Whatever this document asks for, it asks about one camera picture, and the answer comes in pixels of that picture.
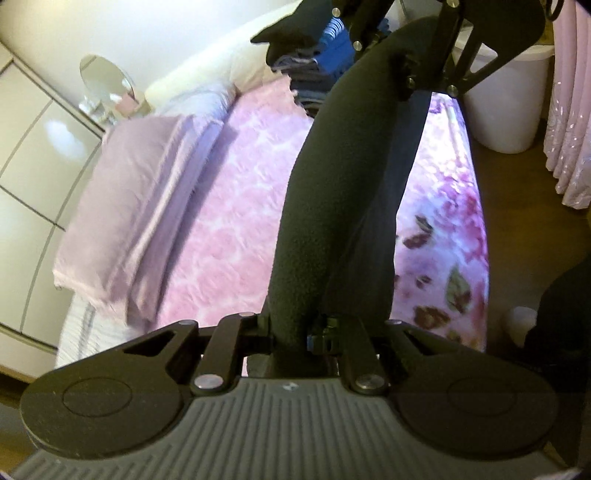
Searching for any black garment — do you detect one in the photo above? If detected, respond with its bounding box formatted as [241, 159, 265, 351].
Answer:
[250, 0, 546, 375]

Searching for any stack of folded clothes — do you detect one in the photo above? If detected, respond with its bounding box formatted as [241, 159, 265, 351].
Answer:
[270, 18, 356, 118]

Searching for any white laundry basket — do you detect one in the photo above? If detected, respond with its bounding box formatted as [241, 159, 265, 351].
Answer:
[463, 44, 555, 154]

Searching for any light grey striped pillow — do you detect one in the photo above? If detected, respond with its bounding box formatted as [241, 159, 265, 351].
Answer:
[55, 85, 240, 368]

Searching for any cream pillow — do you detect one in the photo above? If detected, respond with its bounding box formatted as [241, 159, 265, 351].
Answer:
[144, 8, 297, 105]

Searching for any pink curtain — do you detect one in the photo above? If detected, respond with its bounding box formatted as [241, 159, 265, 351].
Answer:
[544, 1, 590, 210]

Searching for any folded lilac blanket stack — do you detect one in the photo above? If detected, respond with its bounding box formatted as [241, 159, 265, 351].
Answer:
[53, 115, 223, 324]

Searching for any pink floral bed blanket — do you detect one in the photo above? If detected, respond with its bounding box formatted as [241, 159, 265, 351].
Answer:
[149, 78, 489, 350]

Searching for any round vanity mirror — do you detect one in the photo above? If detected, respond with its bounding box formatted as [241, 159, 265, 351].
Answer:
[79, 54, 139, 125]

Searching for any white wardrobe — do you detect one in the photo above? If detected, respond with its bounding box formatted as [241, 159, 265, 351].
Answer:
[1, 47, 102, 383]

